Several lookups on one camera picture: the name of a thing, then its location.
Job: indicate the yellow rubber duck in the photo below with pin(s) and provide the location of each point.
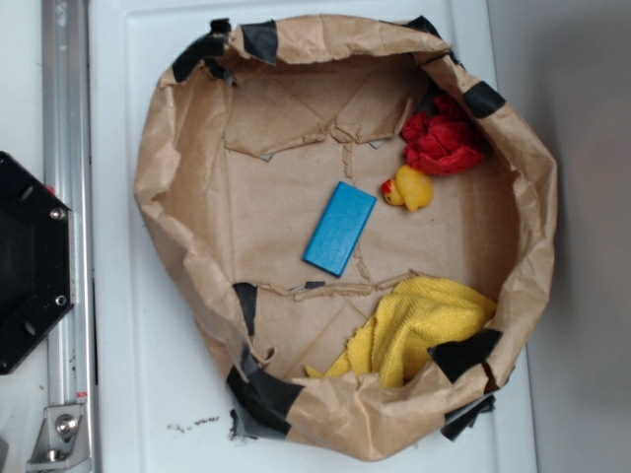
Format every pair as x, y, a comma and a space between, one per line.
410, 188

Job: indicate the white plastic tray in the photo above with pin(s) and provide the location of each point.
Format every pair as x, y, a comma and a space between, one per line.
163, 403

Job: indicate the yellow microfiber cloth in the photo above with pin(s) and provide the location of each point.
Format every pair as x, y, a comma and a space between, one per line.
419, 313

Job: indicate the blue wooden block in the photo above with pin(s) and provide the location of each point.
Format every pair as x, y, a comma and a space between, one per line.
339, 229

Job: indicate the red crumpled cloth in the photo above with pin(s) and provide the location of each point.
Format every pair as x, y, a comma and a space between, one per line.
444, 143

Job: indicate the metal corner bracket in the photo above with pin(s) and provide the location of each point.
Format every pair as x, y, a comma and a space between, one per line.
62, 442

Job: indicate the aluminium extrusion rail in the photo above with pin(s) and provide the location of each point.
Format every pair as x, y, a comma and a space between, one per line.
71, 344

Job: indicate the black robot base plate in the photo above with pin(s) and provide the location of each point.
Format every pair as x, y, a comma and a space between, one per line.
36, 281

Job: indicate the brown paper bag bin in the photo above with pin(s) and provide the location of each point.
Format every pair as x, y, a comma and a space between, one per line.
247, 136

